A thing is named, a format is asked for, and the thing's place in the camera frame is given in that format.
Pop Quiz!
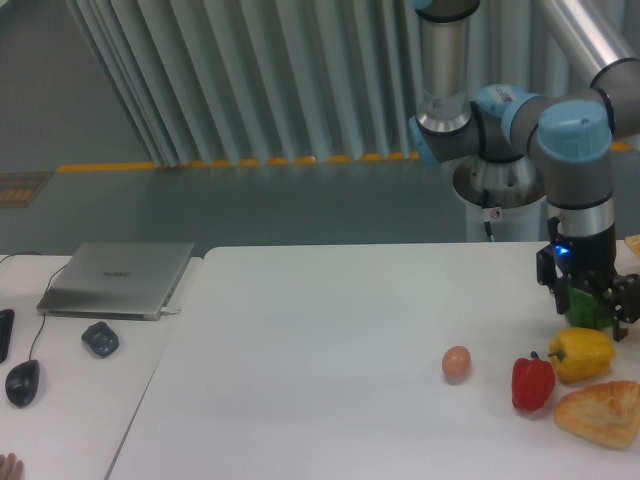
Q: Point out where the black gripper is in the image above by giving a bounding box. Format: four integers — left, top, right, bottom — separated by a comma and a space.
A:
536, 216, 639, 342

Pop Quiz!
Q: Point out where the yellow bell pepper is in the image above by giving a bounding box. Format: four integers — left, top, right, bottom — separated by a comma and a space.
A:
548, 327, 615, 383

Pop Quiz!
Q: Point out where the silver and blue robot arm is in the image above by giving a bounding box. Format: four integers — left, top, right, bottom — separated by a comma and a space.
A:
409, 1, 639, 340

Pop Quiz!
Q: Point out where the green bell pepper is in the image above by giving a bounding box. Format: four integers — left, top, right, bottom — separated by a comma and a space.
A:
565, 286, 612, 330

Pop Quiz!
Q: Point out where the red bell pepper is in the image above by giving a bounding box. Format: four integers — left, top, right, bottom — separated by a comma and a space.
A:
511, 351, 556, 412

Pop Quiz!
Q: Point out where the person's bare hand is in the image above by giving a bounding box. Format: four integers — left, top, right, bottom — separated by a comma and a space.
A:
0, 453, 24, 480

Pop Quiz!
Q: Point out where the golden triangular pastry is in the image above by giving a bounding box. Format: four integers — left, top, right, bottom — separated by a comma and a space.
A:
553, 380, 639, 449

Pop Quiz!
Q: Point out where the brown egg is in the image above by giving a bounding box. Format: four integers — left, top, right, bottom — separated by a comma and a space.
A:
441, 346, 471, 381

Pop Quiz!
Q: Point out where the grey folding partition curtain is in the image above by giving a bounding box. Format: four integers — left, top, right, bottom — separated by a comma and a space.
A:
64, 0, 640, 168

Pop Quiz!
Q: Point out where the silver closed laptop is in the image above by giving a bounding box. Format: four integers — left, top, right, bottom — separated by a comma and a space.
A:
37, 242, 194, 320

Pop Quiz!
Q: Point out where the black power adapter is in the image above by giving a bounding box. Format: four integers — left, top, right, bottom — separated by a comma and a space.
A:
81, 321, 120, 359

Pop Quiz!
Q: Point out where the black computer mouse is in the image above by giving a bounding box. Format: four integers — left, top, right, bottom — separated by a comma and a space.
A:
5, 359, 40, 408

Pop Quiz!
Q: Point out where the black keyboard edge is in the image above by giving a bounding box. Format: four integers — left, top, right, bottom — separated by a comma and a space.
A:
0, 309, 15, 363

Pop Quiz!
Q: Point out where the black pedestal cable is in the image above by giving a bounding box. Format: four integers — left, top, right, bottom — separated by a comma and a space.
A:
481, 187, 496, 243

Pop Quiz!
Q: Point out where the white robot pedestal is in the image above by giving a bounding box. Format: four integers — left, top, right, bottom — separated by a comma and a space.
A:
453, 156, 546, 242

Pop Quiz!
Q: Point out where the black mouse cable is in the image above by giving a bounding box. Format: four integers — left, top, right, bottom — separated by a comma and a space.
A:
0, 251, 71, 362

